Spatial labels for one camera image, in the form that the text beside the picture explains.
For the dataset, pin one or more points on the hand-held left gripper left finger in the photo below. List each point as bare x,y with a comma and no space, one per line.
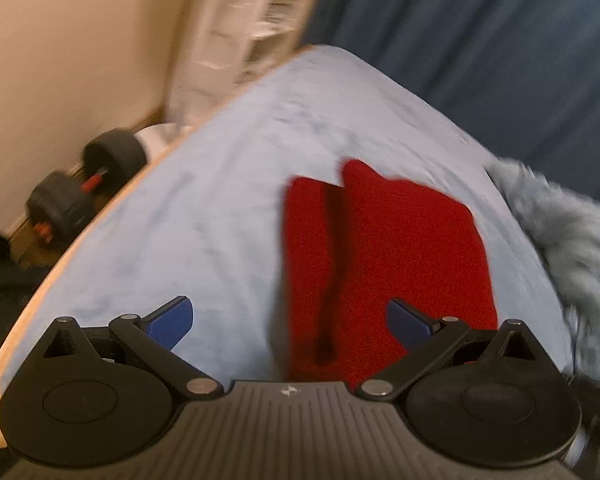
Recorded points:
172,320

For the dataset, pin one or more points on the dark blue curtain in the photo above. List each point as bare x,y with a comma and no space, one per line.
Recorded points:
480,35

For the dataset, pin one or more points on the red garment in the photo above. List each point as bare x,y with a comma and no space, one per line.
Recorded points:
405,240

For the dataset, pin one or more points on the white round object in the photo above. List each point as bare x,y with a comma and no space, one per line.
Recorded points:
162,137

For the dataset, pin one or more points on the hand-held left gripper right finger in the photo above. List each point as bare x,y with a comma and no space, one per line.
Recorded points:
407,322

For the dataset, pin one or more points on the light blue blanket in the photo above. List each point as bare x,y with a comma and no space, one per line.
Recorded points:
205,210

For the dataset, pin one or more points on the black object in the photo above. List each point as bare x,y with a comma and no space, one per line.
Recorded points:
5,280

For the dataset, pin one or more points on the grey-blue crumpled cloth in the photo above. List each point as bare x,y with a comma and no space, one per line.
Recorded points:
570,240

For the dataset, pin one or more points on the white shelf unit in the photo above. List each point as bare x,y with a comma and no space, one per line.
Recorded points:
260,15

